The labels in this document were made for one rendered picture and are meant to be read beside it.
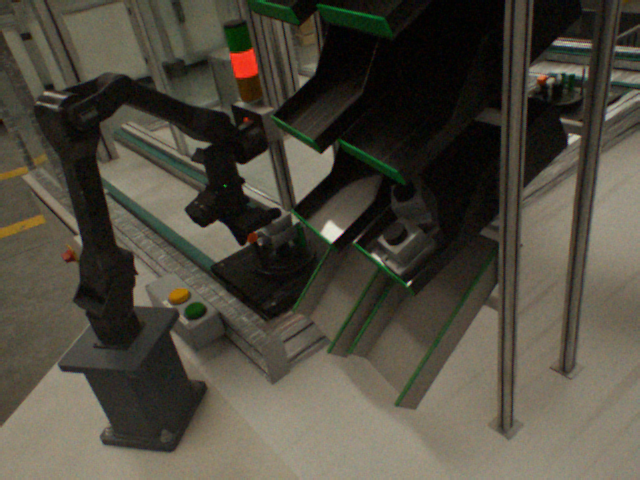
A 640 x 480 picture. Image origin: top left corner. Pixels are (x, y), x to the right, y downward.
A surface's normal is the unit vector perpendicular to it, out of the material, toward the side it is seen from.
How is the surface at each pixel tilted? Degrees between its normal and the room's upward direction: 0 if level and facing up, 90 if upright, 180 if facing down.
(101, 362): 0
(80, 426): 0
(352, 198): 25
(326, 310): 45
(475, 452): 0
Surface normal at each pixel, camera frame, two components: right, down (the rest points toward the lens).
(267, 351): 0.62, 0.35
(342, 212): -0.51, -0.59
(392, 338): -0.72, -0.31
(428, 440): -0.16, -0.82
